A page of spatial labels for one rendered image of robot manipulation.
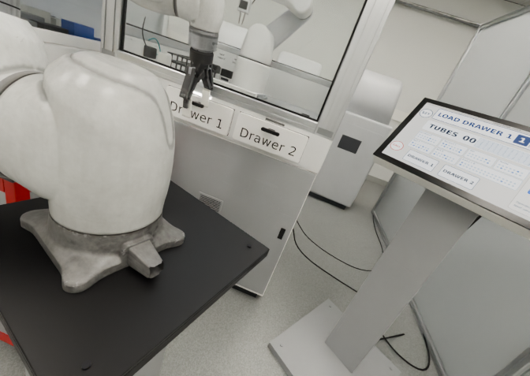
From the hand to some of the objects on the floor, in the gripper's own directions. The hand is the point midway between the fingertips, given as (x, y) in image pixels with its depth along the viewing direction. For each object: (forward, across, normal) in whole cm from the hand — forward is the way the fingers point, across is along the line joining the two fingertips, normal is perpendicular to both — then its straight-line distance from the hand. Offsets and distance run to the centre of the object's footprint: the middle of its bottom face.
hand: (195, 108), depth 90 cm
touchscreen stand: (+88, -21, -93) cm, 130 cm away
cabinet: (+100, +37, -1) cm, 107 cm away
